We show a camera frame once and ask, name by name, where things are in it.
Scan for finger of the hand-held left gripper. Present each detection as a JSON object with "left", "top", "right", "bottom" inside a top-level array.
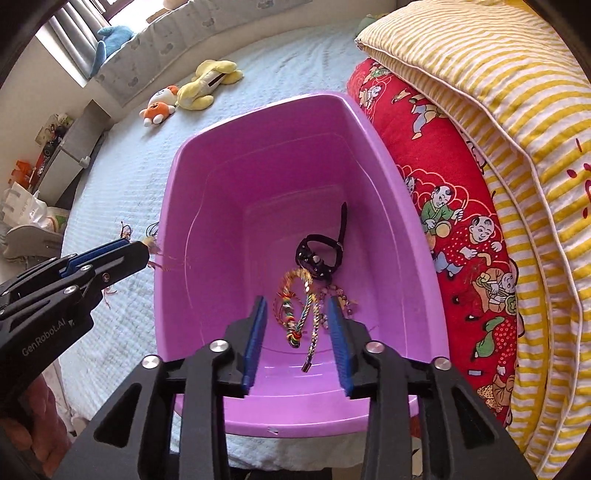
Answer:
[
  {"left": 0, "top": 239, "right": 130, "bottom": 296},
  {"left": 0, "top": 241, "right": 154, "bottom": 321}
]

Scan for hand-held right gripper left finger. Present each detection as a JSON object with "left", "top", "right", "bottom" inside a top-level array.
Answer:
[{"left": 51, "top": 295, "right": 269, "bottom": 480}]

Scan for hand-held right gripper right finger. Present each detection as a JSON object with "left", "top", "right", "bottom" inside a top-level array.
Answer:
[{"left": 326, "top": 295, "right": 540, "bottom": 480}]

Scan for brown braided bead bracelet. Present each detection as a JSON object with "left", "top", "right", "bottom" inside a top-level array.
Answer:
[{"left": 302, "top": 286, "right": 328, "bottom": 374}]

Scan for red string bracelet gold charm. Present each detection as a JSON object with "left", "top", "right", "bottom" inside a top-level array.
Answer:
[{"left": 102, "top": 235, "right": 192, "bottom": 310}]

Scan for orange braided bracelet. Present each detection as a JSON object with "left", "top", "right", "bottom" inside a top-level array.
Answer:
[{"left": 274, "top": 288, "right": 310, "bottom": 349}]

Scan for stone beaded bracelet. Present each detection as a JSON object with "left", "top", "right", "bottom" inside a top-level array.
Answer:
[{"left": 323, "top": 284, "right": 358, "bottom": 319}]

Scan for black wristwatch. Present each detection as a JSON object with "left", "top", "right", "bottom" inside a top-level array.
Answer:
[{"left": 295, "top": 202, "right": 349, "bottom": 283}]

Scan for pink plastic basin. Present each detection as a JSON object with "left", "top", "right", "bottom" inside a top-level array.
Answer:
[{"left": 154, "top": 92, "right": 451, "bottom": 439}]

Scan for person's left hand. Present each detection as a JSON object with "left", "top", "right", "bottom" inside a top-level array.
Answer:
[{"left": 0, "top": 374, "right": 70, "bottom": 467}]

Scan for printed white plastic bag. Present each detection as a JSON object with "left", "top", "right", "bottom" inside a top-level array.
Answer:
[{"left": 39, "top": 205, "right": 71, "bottom": 234}]

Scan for grey chair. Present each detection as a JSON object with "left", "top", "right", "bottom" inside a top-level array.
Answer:
[{"left": 0, "top": 224, "right": 65, "bottom": 264}]

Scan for light blue quilted bedspread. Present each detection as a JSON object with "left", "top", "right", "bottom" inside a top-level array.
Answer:
[{"left": 60, "top": 23, "right": 416, "bottom": 467}]

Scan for white bedside cabinet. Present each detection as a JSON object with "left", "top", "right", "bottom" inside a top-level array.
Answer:
[{"left": 34, "top": 99, "right": 114, "bottom": 204}]

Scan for red printed quilt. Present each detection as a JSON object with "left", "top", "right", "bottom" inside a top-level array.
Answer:
[{"left": 346, "top": 58, "right": 522, "bottom": 428}]

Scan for orange white plush toy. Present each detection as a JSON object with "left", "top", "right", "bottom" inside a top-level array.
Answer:
[{"left": 139, "top": 84, "right": 180, "bottom": 127}]

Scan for yellow plush toy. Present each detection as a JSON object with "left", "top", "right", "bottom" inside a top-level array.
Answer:
[{"left": 177, "top": 59, "right": 245, "bottom": 112}]

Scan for blue plush toy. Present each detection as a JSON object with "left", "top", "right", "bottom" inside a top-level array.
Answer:
[{"left": 90, "top": 25, "right": 139, "bottom": 77}]

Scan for grey curtain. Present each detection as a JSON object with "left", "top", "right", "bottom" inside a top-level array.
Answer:
[{"left": 37, "top": 0, "right": 112, "bottom": 86}]

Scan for grey printed bed bumper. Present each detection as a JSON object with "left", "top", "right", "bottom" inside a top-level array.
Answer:
[{"left": 95, "top": 0, "right": 393, "bottom": 104}]

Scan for yellow striped quilt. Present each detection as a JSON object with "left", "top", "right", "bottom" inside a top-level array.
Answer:
[{"left": 355, "top": 0, "right": 591, "bottom": 478}]

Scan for green plush toy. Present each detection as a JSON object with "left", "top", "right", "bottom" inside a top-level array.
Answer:
[{"left": 355, "top": 13, "right": 389, "bottom": 40}]

